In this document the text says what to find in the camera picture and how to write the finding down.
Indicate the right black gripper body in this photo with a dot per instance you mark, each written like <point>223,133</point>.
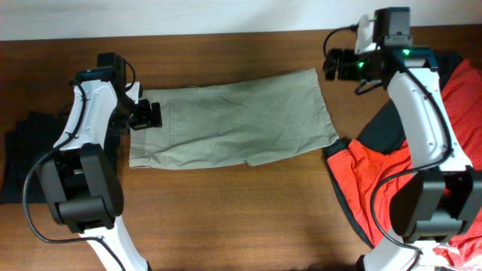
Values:
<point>358,65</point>

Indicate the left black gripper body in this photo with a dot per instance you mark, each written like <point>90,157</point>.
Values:
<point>145,115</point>

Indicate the khaki shorts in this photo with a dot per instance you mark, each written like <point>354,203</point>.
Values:
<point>252,122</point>

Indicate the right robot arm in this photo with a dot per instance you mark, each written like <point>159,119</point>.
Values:
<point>401,202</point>

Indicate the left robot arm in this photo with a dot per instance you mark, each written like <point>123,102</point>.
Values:
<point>81,187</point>

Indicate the black garment under pile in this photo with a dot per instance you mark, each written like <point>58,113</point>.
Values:
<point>355,166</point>

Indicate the folded black pants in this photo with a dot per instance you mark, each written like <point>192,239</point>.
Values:
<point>30,139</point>

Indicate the red shorts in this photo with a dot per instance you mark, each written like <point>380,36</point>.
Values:
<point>462,102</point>

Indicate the red white patterned garment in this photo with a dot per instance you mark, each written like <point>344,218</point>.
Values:
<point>451,256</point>

